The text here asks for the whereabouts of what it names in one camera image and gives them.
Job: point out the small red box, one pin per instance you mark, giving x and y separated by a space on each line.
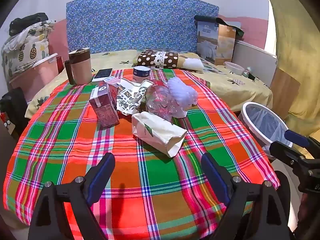
59 64

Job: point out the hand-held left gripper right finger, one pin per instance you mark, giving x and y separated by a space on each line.
215 177

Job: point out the white fluffy cloth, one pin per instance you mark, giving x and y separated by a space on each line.
193 64

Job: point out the white jar blue label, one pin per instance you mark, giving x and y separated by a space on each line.
141 73

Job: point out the yellow curtain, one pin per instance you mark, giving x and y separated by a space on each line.
295 42

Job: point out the plaid blanket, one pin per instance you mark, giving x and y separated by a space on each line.
150 180

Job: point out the wooden board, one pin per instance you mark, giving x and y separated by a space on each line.
285 92

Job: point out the brown polka dot pillow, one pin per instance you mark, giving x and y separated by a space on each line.
147 58

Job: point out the beige mug brown lid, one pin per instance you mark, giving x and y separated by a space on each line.
81 67

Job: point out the small black object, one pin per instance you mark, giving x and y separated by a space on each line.
254 78

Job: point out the black suitcase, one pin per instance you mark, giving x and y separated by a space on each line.
12 105

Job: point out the pink storage box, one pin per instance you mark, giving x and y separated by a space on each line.
37 75

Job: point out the pineapple print fabric bag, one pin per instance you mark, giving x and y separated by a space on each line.
27 52

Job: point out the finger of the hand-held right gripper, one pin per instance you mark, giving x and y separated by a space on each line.
282 151
296 137

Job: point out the crushed clear plastic bottle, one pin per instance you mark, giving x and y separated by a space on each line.
160 100

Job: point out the blue floral headboard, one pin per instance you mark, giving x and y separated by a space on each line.
137 22

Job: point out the pill blister pack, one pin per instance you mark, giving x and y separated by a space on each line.
238 81

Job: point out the white smartphone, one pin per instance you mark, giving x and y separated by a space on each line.
102 74

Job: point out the small green bottle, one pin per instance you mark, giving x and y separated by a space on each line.
247 72

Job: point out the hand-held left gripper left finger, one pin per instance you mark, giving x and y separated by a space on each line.
100 177

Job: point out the clear plastic bin liner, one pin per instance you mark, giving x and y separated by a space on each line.
265 120

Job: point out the dark bag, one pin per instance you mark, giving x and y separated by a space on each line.
207 18

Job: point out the quilt packaging box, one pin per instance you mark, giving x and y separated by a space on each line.
215 45

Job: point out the clear plastic bowl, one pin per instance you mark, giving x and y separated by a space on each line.
233 67

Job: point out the small red white packet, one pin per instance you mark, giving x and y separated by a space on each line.
111 80

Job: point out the yellow bed sheet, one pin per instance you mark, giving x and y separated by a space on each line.
215 78

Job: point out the black bag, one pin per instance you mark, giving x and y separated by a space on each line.
27 21

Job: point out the white side panel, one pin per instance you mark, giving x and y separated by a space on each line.
255 57

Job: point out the white paper bag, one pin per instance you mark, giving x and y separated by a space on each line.
157 130

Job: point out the white trash bin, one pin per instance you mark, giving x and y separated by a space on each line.
246 110

